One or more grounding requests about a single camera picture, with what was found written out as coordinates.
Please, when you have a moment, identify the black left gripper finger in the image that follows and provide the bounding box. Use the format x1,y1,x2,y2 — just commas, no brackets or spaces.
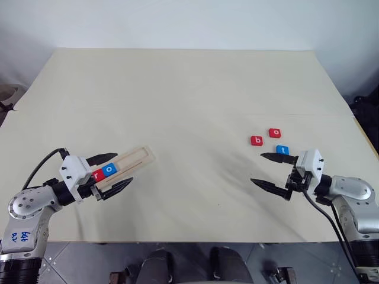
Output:
86,152,118,166
100,177,134,202

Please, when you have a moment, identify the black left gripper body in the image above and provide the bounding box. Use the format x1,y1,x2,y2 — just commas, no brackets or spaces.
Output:
77,179,104,202

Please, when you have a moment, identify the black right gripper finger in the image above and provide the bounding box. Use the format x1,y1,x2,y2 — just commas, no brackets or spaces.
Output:
259,151,297,164
250,177,293,202

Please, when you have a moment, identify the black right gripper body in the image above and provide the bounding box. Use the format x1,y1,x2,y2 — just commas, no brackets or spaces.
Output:
285,160,312,193

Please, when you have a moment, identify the blue letter tile o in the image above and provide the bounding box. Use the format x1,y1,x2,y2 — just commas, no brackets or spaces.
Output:
102,163,120,178

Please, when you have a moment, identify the wooden letter tray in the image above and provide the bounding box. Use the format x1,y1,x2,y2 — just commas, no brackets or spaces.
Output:
95,145,156,192

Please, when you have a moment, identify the dark rounded shape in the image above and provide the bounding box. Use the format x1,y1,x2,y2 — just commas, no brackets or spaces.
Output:
138,248,175,284
208,246,255,284

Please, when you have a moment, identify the beige round object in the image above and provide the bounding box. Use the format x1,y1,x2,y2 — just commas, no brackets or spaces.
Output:
0,83,25,112

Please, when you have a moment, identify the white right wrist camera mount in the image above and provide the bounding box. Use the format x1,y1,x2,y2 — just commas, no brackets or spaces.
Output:
295,148,326,193

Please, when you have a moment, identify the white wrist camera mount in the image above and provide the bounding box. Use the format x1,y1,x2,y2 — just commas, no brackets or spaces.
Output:
295,148,326,193
58,155,93,205

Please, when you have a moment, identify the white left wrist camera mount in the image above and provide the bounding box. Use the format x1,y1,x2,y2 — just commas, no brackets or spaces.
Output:
58,155,93,205

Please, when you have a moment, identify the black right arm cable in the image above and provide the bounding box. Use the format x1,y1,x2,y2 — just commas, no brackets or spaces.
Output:
301,189,365,284
329,203,356,269

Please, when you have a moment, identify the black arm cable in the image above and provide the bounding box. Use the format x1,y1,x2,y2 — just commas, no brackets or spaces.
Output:
22,147,71,191
329,203,356,269
301,189,365,284

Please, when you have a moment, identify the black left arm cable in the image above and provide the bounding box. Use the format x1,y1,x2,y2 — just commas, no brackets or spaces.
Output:
22,147,71,191

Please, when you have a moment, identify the small brown bracket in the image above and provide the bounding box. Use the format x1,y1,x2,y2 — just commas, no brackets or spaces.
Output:
267,265,297,284
108,269,131,284

